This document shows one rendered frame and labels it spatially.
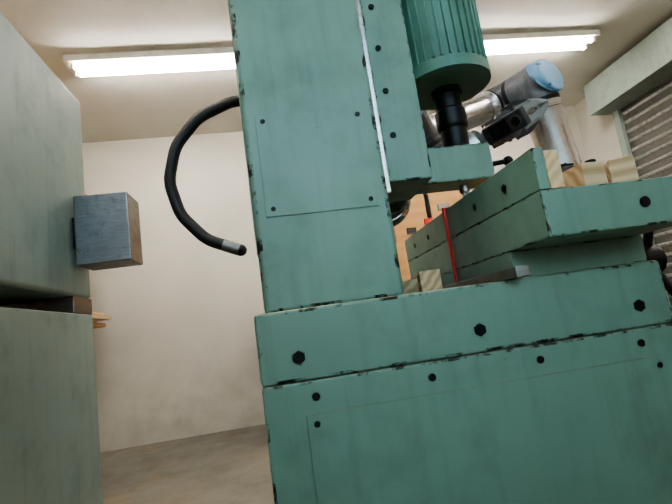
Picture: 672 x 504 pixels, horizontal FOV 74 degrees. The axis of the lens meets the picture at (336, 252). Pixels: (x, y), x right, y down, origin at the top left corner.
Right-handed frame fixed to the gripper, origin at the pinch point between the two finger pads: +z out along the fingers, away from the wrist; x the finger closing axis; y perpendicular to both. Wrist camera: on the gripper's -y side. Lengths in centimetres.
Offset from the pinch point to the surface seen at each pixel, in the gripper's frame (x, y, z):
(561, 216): 12, -56, -42
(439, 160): -1.4, -27.3, -40.5
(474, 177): 4.7, -27.6, -36.6
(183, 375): 42, 285, -217
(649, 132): 73, 263, 239
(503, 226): 12, -46, -44
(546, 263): 19, -47, -42
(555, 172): 7, -55, -39
